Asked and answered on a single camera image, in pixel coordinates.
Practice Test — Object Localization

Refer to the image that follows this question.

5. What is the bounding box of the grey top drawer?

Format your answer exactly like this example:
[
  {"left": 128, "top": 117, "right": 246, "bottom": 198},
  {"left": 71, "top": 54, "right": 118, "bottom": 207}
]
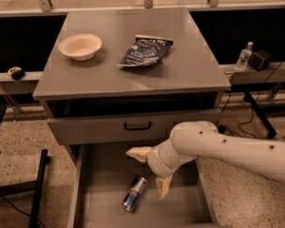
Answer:
[{"left": 47, "top": 108, "right": 220, "bottom": 145}]

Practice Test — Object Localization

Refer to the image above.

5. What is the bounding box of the white paper bowl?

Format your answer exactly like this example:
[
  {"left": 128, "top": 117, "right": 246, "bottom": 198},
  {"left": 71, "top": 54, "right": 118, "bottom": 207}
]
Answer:
[{"left": 59, "top": 34, "right": 103, "bottom": 62}]

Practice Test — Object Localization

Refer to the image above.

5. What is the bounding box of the grey open middle drawer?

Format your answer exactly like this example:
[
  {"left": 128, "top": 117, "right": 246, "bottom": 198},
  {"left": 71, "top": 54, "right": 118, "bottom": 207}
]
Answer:
[{"left": 67, "top": 142, "right": 220, "bottom": 228}]

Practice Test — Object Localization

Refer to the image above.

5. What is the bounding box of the black power adapter cable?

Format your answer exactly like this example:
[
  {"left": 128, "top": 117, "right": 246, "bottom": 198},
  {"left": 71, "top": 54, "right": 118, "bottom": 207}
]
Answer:
[{"left": 217, "top": 60, "right": 284, "bottom": 141}]

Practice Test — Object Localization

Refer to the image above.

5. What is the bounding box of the clear water bottle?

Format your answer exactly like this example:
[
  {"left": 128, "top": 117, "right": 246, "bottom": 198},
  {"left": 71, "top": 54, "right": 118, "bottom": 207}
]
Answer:
[{"left": 235, "top": 42, "right": 254, "bottom": 70}]

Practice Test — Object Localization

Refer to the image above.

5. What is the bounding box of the blue chips bag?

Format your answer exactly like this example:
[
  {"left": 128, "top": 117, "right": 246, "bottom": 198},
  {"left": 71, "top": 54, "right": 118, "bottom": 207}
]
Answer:
[{"left": 117, "top": 35, "right": 174, "bottom": 67}]

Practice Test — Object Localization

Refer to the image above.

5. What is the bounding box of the black tape measure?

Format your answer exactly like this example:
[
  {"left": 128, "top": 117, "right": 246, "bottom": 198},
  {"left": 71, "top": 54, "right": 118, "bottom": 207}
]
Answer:
[{"left": 8, "top": 66, "right": 25, "bottom": 80}]

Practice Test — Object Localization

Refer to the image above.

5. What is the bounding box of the redbull can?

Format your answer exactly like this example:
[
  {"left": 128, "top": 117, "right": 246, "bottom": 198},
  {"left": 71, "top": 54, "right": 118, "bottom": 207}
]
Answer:
[{"left": 122, "top": 176, "right": 147, "bottom": 211}]

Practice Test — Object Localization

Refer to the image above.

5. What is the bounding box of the black stand left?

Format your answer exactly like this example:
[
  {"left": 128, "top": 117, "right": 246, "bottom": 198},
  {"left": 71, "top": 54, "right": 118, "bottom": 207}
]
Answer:
[{"left": 0, "top": 149, "right": 50, "bottom": 228}]

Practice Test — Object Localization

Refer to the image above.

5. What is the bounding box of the small black box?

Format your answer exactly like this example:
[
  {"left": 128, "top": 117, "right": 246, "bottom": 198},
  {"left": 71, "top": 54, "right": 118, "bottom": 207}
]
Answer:
[{"left": 249, "top": 50, "right": 273, "bottom": 71}]

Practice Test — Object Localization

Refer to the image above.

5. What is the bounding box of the grey drawer cabinet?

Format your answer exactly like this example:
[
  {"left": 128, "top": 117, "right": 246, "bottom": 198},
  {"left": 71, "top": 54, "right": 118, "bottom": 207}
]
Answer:
[{"left": 31, "top": 7, "right": 231, "bottom": 157}]

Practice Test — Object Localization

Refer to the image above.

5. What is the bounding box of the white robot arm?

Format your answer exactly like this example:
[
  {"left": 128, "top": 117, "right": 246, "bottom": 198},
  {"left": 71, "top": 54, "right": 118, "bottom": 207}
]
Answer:
[{"left": 126, "top": 121, "right": 285, "bottom": 198}]

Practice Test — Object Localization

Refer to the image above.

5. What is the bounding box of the black table leg right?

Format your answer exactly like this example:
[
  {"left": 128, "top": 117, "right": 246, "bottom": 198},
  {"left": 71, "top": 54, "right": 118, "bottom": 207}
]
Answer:
[{"left": 243, "top": 91, "right": 276, "bottom": 139}]

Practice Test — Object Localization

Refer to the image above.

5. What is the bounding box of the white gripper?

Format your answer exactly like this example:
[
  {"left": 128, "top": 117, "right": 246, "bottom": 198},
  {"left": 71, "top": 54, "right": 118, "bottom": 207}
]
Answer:
[{"left": 126, "top": 140, "right": 195, "bottom": 199}]

